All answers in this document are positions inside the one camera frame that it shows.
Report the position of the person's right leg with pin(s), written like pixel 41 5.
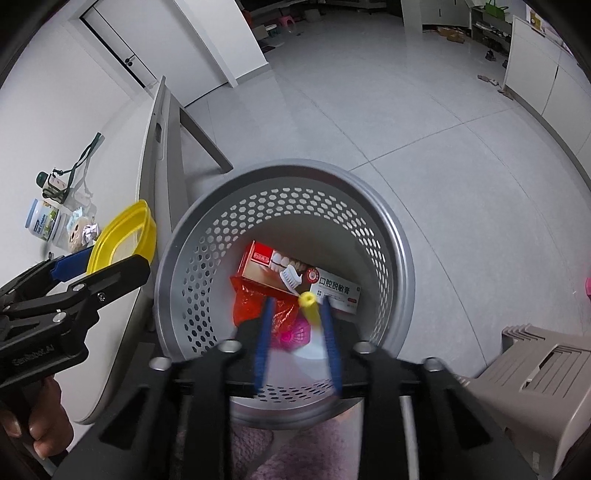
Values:
pixel 314 452

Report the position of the shoe rack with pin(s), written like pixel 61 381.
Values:
pixel 491 30

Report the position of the slipper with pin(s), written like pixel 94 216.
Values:
pixel 488 79

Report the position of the green bag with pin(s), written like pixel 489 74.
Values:
pixel 495 4

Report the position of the small pink stool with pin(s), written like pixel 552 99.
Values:
pixel 284 23

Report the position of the sloth plush toy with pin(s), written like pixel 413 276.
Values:
pixel 78 235

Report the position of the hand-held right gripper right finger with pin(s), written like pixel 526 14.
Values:
pixel 332 341

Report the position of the yellow foam tube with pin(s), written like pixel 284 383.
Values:
pixel 308 302

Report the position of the dark shoe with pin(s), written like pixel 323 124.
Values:
pixel 490 55

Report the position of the yellow box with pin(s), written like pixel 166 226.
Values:
pixel 535 19

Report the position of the white counter cabinet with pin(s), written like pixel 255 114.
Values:
pixel 545 78

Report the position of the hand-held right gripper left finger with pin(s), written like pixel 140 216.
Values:
pixel 264 341

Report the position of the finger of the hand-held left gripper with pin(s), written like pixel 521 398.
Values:
pixel 124 274
pixel 69 265

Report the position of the red toothpaste box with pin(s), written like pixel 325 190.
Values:
pixel 286 267

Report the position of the grey perforated waste basket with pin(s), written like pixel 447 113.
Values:
pixel 207 221

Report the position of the white door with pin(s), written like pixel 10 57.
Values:
pixel 152 41

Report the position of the crumpled paper ball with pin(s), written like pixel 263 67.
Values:
pixel 91 233

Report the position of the person's left leg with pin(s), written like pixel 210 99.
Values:
pixel 244 452

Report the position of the person's leg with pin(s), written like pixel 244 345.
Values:
pixel 314 452
pixel 244 452

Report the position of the beige plastic stool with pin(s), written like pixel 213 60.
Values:
pixel 545 369

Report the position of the milk powder can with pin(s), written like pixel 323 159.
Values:
pixel 41 221

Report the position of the tall white cabinet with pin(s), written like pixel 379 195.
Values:
pixel 434 14

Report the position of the red plastic bag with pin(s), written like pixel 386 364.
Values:
pixel 244 304

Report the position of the cardboard box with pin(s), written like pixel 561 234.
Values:
pixel 451 34

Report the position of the person's left hand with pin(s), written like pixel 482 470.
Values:
pixel 46 438

